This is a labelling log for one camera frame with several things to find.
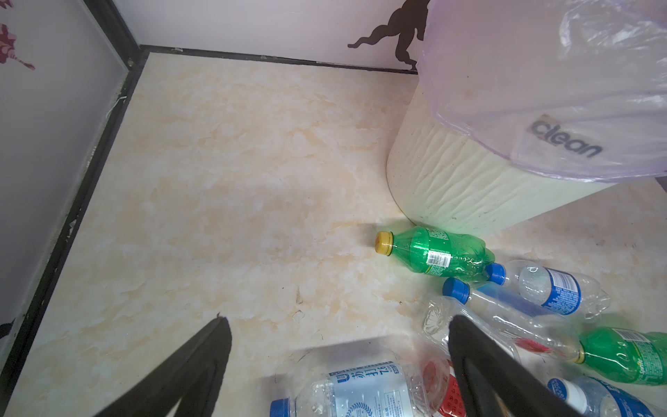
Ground cream plastic waste bin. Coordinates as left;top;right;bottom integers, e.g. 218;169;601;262
387;89;608;237

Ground clear bottle blue cap red label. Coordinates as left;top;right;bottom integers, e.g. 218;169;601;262
442;278;585;363

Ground orange drink red label bottle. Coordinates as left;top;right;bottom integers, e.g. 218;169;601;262
422;357;467;417

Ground clear bottle blue cap lower left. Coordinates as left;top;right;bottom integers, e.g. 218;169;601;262
267;335;451;417

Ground green bottle right of pile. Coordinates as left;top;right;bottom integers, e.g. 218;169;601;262
578;327;666;386

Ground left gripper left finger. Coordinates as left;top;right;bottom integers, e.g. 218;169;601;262
97;316;233;416

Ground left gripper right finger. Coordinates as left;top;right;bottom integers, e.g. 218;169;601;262
448;316;578;416

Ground clear bottle blue label front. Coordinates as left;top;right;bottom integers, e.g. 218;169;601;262
546;376;666;417

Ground green bottle near bin left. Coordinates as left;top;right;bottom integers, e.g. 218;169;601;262
375;226;496;283

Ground clear bottle green white label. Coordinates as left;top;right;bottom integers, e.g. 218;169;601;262
422;296;521;363

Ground small bottle blue label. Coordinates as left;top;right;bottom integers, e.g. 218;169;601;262
486;260;611;321

